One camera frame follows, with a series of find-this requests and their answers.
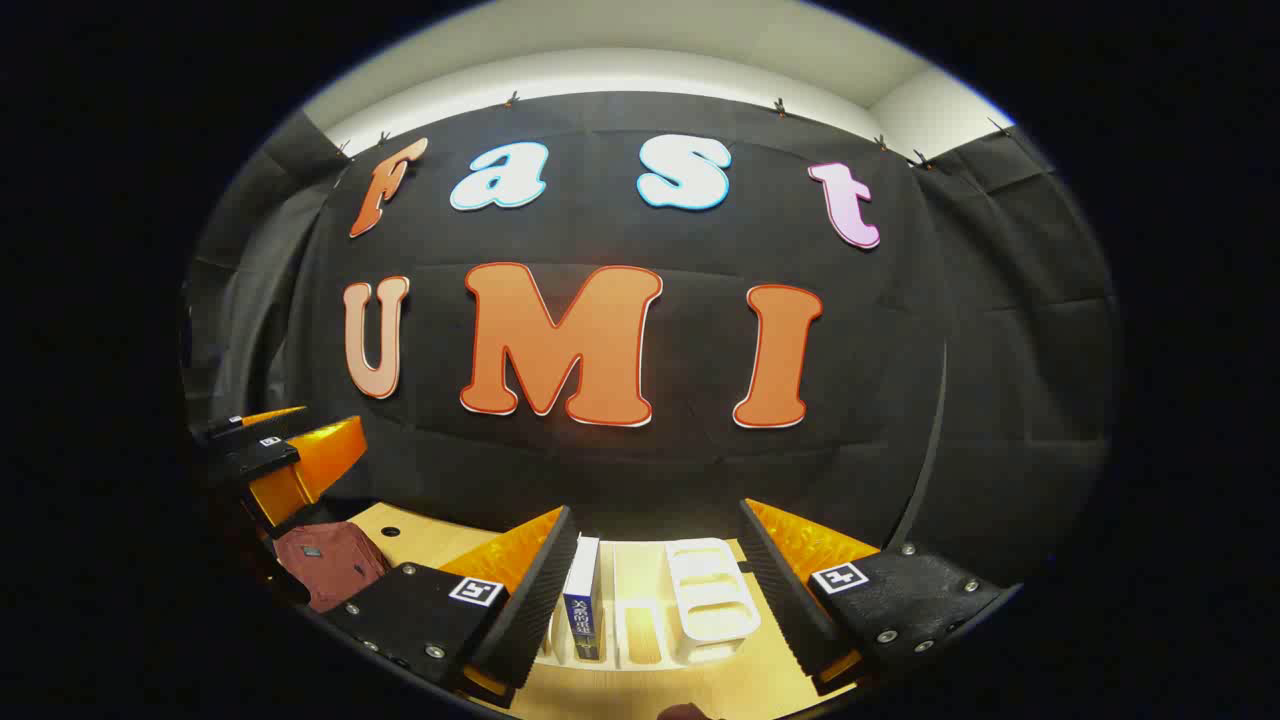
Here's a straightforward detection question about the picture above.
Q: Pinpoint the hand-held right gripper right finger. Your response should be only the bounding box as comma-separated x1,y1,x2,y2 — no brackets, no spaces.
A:
738,498,1003,697

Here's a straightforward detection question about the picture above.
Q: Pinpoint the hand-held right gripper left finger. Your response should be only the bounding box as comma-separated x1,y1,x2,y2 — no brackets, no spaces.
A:
322,505,581,709

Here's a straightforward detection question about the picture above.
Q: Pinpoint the blue cover book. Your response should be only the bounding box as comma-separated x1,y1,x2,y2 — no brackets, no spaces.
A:
562,536,602,662

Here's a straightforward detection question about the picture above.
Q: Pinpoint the white bookshelf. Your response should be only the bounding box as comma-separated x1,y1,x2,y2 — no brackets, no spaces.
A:
535,537,763,671

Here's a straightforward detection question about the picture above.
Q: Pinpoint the maroon schoolbag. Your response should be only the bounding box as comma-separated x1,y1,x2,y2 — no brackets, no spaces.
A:
272,520,391,614

